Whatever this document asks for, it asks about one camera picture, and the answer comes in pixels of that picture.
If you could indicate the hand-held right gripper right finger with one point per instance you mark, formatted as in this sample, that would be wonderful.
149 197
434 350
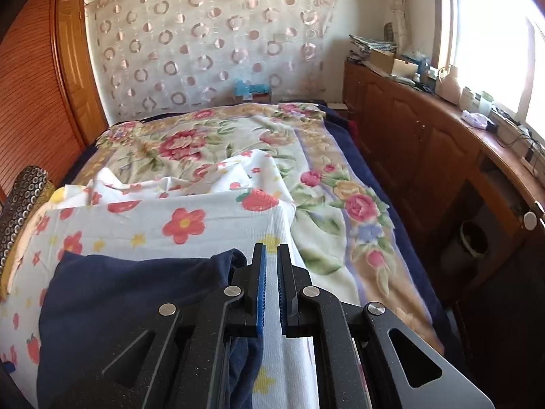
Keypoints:
282 289

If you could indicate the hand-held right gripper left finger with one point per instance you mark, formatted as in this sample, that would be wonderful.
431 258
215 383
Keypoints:
260 289

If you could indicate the navy printed t-shirt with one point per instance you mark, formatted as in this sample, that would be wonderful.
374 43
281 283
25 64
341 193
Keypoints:
127 289

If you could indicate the floral rose blanket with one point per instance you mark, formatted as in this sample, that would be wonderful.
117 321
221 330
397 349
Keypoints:
323 204

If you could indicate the white flower-print sheet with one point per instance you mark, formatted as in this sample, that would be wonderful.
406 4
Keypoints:
127 230

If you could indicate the grey waste bin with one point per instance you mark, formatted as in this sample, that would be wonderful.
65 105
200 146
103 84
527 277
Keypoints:
464 245

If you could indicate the long wooden cabinet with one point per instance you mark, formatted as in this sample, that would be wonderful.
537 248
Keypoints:
404 136

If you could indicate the teal plastic object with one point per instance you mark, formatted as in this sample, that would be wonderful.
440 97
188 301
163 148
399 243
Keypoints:
251 91

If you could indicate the cardboard box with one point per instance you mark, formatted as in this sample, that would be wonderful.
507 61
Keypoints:
381 59

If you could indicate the dark circle-patterned pillow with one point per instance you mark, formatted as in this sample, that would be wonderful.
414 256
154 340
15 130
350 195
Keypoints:
25 200

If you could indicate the sheer circle-patterned curtain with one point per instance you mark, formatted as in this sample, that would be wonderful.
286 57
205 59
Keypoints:
213 42

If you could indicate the white box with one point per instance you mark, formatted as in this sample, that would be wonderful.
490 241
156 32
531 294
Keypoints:
404 69

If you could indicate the lilac crumpled bag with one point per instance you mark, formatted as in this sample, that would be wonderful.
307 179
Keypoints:
474 120

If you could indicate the white round knob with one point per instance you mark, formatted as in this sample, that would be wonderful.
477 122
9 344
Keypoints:
530 221

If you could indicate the stack of folded fabrics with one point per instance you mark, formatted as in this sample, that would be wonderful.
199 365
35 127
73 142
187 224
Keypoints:
370 44

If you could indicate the white plastic jug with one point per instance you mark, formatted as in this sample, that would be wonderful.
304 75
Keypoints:
447 85

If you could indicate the white jar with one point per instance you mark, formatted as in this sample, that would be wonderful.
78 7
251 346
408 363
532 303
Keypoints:
466 99

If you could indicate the teal box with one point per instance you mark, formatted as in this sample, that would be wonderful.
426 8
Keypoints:
419 60

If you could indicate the green-lidded jar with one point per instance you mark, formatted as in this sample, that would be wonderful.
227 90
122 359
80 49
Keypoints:
486 103

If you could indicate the wooden slatted wardrobe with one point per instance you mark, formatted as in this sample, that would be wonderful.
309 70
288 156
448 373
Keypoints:
38 93

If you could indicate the beige window curtain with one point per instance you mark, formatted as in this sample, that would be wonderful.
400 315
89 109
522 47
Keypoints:
396 4

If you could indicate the window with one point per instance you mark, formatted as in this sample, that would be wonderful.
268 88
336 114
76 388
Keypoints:
489 30

